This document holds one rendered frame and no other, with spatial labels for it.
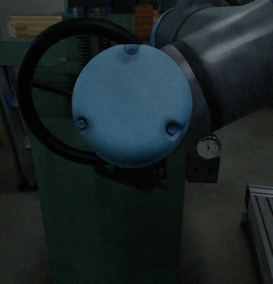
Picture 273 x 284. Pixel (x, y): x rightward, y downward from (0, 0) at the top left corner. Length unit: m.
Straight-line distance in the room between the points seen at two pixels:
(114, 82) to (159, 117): 0.03
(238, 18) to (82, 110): 0.12
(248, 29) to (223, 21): 0.02
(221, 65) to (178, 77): 0.04
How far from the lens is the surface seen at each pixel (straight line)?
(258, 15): 0.23
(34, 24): 0.96
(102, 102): 0.17
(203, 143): 0.73
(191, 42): 0.21
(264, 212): 1.31
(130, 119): 0.17
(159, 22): 0.37
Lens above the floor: 0.96
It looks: 25 degrees down
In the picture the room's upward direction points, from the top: straight up
